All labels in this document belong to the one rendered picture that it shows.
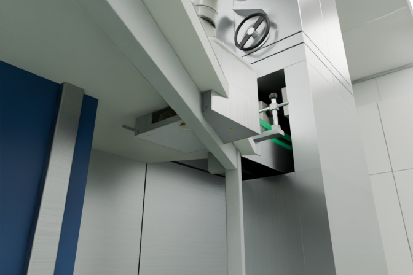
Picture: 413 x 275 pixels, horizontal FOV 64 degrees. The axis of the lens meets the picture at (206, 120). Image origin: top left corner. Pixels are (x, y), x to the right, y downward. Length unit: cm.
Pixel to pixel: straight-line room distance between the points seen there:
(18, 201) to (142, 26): 33
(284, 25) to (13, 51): 133
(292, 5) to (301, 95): 49
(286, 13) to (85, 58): 131
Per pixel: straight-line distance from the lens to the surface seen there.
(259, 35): 175
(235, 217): 91
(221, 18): 181
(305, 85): 149
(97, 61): 57
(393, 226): 407
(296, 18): 169
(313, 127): 140
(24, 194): 59
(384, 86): 495
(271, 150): 137
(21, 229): 58
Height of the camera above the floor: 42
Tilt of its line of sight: 23 degrees up
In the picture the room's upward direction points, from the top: straight up
